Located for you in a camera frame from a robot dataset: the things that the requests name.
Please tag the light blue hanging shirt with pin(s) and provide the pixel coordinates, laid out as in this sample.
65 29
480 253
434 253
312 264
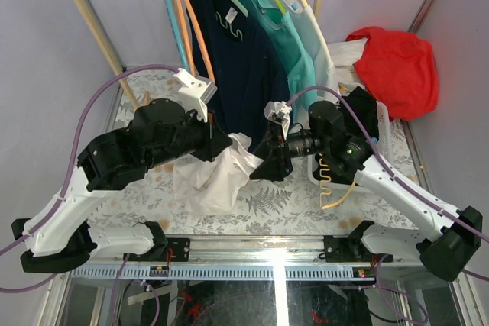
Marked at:
309 32

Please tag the orange plastic hanger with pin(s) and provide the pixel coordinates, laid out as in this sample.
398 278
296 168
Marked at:
200 40
181 7

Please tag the navy blue hanging shirt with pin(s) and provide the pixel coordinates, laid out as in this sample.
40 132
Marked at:
247 70

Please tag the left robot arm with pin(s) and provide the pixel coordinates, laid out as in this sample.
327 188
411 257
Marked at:
60 239

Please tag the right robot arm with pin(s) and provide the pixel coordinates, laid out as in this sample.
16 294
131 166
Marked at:
446 237

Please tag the black clothes in basket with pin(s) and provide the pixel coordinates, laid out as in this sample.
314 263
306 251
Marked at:
365 108

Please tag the blue plastic hanger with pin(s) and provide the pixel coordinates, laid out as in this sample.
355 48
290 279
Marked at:
171 13

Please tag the white t shirt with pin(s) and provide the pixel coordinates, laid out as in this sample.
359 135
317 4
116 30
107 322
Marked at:
211 188

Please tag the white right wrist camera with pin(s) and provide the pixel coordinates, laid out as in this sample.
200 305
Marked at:
279 113

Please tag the teal hanging shirt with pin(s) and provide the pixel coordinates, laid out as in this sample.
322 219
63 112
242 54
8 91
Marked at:
280 29

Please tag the white crumpled cloth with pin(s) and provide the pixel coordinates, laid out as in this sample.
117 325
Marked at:
344 55

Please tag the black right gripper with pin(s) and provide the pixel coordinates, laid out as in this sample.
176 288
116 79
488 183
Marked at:
275 150

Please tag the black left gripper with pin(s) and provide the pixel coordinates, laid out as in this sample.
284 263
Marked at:
215 140

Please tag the aluminium mounting rail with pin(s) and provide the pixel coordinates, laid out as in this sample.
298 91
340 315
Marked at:
248 249

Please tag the red cloth pile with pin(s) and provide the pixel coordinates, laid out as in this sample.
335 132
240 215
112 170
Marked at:
398 69

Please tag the white laundry basket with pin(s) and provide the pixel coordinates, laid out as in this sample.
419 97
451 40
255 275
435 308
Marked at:
383 144

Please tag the cream white hanger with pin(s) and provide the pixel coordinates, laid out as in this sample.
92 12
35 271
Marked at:
309 13

